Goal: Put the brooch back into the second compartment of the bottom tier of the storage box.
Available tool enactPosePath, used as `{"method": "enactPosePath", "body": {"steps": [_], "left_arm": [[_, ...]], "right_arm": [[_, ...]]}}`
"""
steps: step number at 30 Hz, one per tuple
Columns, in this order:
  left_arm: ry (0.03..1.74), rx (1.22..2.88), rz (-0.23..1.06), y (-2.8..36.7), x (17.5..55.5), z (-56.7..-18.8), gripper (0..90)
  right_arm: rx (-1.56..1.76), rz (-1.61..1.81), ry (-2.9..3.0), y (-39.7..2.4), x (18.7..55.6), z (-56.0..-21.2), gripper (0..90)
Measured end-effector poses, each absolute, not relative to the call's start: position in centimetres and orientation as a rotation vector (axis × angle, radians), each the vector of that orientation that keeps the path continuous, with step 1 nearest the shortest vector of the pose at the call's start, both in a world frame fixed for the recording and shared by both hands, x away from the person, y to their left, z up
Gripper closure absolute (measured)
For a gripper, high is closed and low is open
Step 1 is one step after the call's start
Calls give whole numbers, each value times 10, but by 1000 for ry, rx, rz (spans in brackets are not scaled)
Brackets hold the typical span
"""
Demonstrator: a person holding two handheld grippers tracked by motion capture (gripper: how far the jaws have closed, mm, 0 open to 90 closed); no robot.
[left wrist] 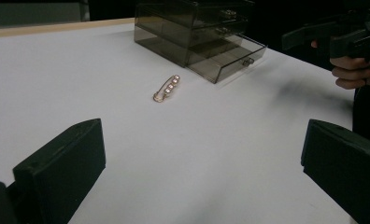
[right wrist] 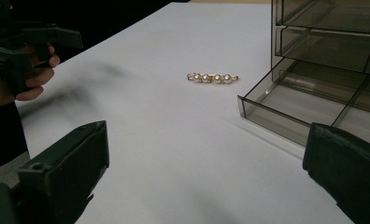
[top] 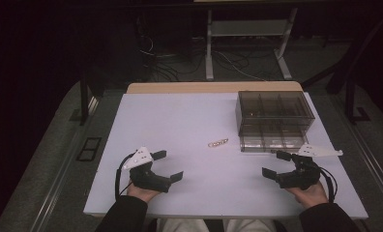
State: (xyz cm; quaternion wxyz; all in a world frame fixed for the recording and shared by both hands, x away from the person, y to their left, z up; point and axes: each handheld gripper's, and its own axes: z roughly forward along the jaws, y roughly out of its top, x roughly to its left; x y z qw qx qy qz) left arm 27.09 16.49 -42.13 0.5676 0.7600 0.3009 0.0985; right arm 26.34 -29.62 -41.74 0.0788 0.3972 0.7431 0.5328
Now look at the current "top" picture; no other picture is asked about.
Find person's left hand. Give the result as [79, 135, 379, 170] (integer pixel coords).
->
[126, 181, 162, 204]

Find smoky transparent drawer box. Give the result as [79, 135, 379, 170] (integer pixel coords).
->
[234, 90, 316, 154]

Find black metal stand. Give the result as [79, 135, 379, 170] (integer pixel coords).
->
[300, 6, 383, 125]
[69, 69, 105, 127]

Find black floor socket plate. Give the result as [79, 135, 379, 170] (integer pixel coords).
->
[75, 136, 103, 162]

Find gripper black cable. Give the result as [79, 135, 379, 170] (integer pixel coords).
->
[317, 165, 339, 204]
[114, 152, 137, 201]

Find person's legs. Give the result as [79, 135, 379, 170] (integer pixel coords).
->
[155, 217, 278, 232]

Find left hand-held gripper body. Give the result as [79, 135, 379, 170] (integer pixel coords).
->
[122, 146, 173, 194]

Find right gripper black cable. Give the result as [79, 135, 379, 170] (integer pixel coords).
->
[317, 165, 339, 204]

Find tangle of floor cables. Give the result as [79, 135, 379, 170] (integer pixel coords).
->
[137, 34, 280, 82]

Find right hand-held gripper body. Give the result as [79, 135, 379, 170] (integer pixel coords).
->
[275, 143, 344, 190]

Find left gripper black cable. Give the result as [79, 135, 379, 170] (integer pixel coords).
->
[114, 152, 137, 201]

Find white metal stand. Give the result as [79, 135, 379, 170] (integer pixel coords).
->
[204, 7, 299, 81]

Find person's right hand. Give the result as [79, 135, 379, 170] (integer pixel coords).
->
[285, 181, 330, 211]

